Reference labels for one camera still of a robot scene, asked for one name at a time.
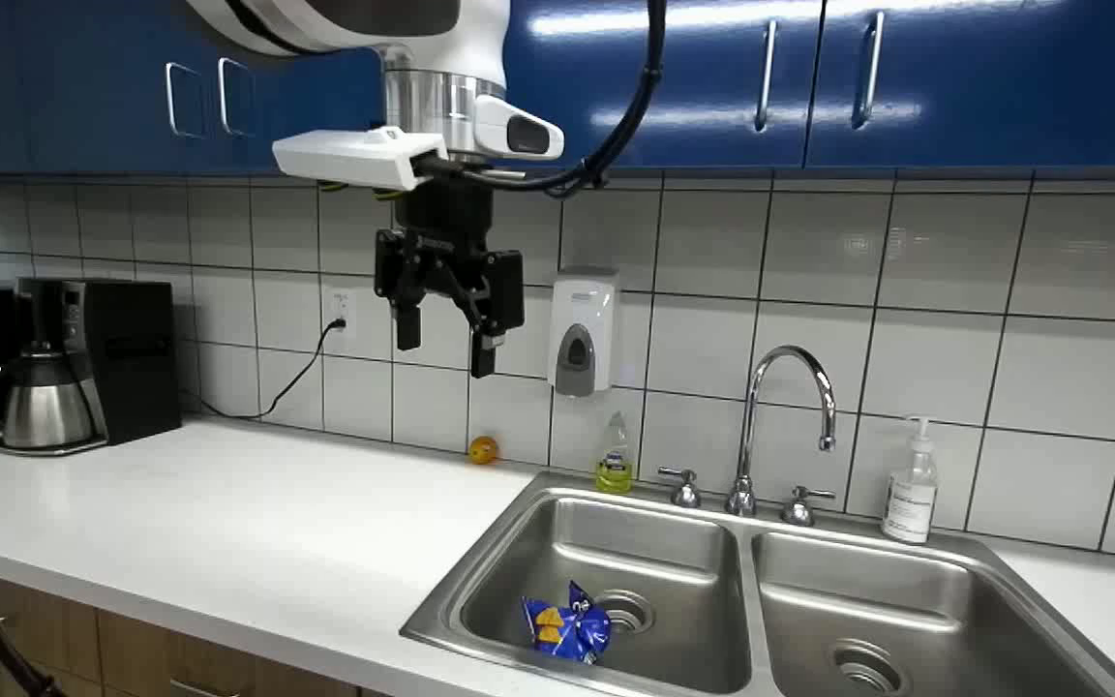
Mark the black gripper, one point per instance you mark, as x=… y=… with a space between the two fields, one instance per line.
x=440 y=247

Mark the wooden lower cabinets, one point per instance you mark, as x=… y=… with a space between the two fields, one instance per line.
x=109 y=656

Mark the white wall soap dispenser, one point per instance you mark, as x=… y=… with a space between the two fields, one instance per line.
x=583 y=336

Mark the blue upper cabinets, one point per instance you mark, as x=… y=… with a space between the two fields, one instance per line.
x=641 y=88

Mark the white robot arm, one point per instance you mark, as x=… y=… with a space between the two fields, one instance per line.
x=442 y=117

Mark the white wall outlet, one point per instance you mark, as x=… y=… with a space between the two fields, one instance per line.
x=336 y=321

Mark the chrome faucet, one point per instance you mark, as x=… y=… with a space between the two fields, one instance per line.
x=763 y=444

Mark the stainless steel double sink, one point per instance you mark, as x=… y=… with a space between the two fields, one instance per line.
x=722 y=606

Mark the blue chip bag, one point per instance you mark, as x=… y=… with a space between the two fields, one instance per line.
x=572 y=629

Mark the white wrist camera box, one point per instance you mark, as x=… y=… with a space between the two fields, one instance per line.
x=405 y=159

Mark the black coffee maker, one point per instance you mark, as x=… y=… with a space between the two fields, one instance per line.
x=120 y=345

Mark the yellow dish soap bottle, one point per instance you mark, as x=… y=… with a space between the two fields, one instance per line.
x=611 y=468

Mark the small orange ball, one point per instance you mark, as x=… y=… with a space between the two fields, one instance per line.
x=480 y=452

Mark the steel coffee carafe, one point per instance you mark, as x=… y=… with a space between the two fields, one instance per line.
x=42 y=406

